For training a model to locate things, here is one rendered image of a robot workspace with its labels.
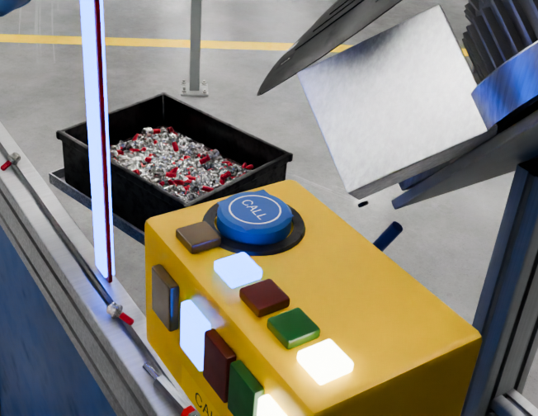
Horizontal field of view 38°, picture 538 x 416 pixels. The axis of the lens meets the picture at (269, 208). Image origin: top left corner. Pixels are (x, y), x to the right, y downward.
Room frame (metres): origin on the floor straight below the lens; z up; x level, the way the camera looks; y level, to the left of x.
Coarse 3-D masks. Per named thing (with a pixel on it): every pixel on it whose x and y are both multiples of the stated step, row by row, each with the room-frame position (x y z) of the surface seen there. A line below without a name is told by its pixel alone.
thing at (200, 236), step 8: (192, 224) 0.34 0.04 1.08; (200, 224) 0.34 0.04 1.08; (208, 224) 0.34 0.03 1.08; (176, 232) 0.33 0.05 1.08; (184, 232) 0.33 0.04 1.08; (192, 232) 0.33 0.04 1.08; (200, 232) 0.33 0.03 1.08; (208, 232) 0.33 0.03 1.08; (184, 240) 0.32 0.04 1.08; (192, 240) 0.32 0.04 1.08; (200, 240) 0.32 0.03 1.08; (208, 240) 0.32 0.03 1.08; (216, 240) 0.33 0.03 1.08; (192, 248) 0.32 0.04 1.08; (200, 248) 0.32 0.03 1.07; (208, 248) 0.32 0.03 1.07
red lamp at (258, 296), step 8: (264, 280) 0.29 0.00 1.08; (248, 288) 0.29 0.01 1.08; (256, 288) 0.29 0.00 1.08; (264, 288) 0.29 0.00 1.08; (272, 288) 0.29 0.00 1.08; (280, 288) 0.29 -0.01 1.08; (240, 296) 0.29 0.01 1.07; (248, 296) 0.28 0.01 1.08; (256, 296) 0.28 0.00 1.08; (264, 296) 0.28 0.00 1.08; (272, 296) 0.28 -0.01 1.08; (280, 296) 0.28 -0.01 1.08; (288, 296) 0.28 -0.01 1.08; (248, 304) 0.28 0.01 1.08; (256, 304) 0.28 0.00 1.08; (264, 304) 0.28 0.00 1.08; (272, 304) 0.28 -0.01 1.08; (280, 304) 0.28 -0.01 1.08; (288, 304) 0.28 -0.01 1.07; (256, 312) 0.27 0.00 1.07; (264, 312) 0.27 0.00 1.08; (272, 312) 0.28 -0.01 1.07
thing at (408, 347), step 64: (192, 256) 0.32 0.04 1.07; (256, 256) 0.32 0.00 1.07; (320, 256) 0.33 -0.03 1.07; (384, 256) 0.33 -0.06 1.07; (256, 320) 0.27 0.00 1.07; (320, 320) 0.28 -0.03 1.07; (384, 320) 0.28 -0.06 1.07; (448, 320) 0.28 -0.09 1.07; (192, 384) 0.30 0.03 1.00; (384, 384) 0.24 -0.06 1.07; (448, 384) 0.27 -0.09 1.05
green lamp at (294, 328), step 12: (288, 312) 0.27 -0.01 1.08; (300, 312) 0.27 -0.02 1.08; (276, 324) 0.26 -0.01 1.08; (288, 324) 0.26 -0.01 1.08; (300, 324) 0.26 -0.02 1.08; (312, 324) 0.27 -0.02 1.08; (276, 336) 0.26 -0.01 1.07; (288, 336) 0.26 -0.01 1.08; (300, 336) 0.26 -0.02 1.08; (312, 336) 0.26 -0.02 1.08; (288, 348) 0.25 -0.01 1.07
